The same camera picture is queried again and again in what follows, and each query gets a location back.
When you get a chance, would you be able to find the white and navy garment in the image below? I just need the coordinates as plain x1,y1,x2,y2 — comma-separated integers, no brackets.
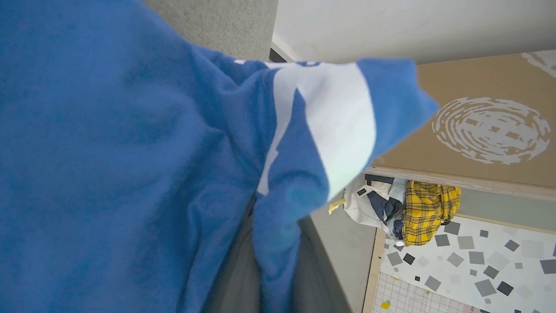
344,174,409,239

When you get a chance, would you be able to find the blue garment with white trim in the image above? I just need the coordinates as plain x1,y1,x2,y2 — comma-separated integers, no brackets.
0,0,440,313

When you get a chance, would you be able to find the yellow plaid garment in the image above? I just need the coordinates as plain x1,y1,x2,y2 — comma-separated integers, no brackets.
401,180,461,247

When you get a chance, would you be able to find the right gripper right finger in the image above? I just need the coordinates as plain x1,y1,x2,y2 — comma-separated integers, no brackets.
278,215,353,313

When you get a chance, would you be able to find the grey fabric sofa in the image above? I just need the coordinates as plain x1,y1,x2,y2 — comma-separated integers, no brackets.
145,0,279,62

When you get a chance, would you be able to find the brown cardboard box white print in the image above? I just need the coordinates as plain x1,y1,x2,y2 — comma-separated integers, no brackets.
367,49,556,201

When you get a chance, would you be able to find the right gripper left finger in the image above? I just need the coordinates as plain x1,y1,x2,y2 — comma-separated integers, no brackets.
203,198,262,313

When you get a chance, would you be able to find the white mat with grey squares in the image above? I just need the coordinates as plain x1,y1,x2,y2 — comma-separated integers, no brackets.
362,215,556,313

